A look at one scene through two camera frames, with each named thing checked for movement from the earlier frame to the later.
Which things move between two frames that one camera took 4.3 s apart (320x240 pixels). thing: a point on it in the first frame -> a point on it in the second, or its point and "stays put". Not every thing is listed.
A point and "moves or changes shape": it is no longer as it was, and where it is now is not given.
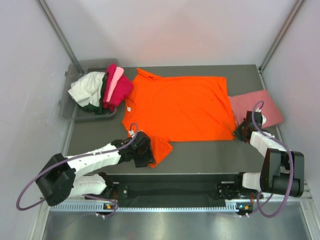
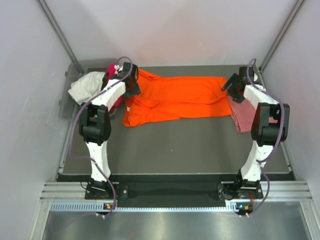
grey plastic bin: [69, 109] stays put
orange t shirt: [184, 108] moves or changes shape
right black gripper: [236, 132] -> [236, 97]
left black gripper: [148, 157] -> [135, 91]
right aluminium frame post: [282, 34] stays put
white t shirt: [87, 89] stays put
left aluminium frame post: [50, 21] stays put
